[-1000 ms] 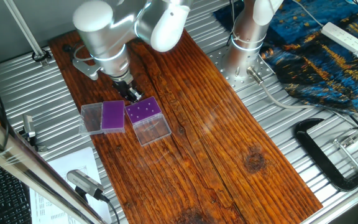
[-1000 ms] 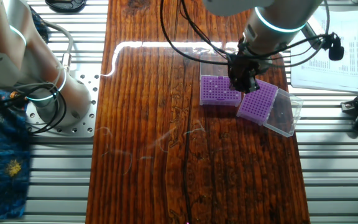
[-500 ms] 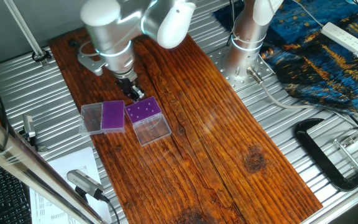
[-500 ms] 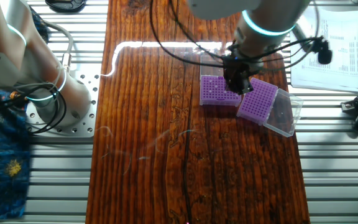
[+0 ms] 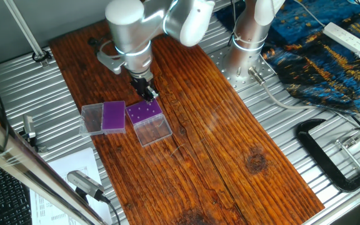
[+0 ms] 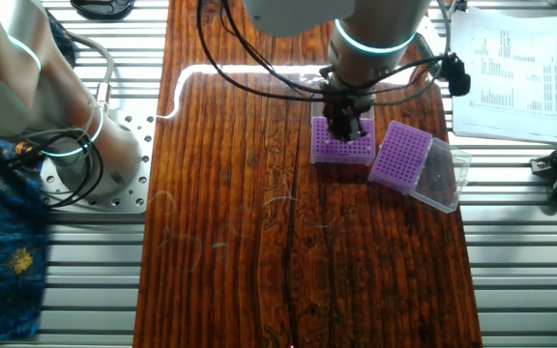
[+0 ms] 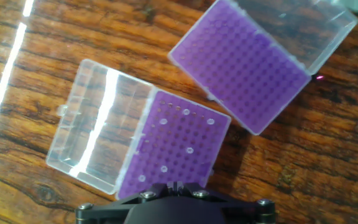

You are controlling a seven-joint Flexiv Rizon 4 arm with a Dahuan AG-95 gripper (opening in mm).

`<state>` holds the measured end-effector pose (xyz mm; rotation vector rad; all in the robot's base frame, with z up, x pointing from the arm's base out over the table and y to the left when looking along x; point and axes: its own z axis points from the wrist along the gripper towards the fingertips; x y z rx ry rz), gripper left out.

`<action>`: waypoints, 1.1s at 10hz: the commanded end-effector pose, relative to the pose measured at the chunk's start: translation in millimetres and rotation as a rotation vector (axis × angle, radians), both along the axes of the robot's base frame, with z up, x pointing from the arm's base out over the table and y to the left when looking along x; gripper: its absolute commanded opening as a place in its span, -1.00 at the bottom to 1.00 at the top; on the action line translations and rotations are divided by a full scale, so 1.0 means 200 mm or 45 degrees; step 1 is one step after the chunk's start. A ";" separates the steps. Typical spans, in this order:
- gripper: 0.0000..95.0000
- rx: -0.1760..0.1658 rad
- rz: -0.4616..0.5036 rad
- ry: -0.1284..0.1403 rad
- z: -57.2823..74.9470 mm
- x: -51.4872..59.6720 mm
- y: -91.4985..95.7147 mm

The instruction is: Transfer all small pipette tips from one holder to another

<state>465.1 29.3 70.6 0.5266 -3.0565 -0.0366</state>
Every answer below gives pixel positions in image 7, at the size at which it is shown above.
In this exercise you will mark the clear small pipette tip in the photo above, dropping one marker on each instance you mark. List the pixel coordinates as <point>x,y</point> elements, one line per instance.
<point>186,111</point>
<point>164,168</point>
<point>163,121</point>
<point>210,121</point>
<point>190,150</point>
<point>141,178</point>

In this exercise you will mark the purple pipette tip rack box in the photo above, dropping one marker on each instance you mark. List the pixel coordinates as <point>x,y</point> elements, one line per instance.
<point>179,146</point>
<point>244,71</point>

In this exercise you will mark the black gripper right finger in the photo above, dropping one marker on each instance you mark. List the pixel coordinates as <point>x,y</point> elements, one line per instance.
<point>247,213</point>

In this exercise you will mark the brown wooden board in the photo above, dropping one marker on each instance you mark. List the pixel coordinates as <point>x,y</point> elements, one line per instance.
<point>306,171</point>

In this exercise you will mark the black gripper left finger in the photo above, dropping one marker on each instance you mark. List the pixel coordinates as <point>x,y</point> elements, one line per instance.
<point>104,213</point>

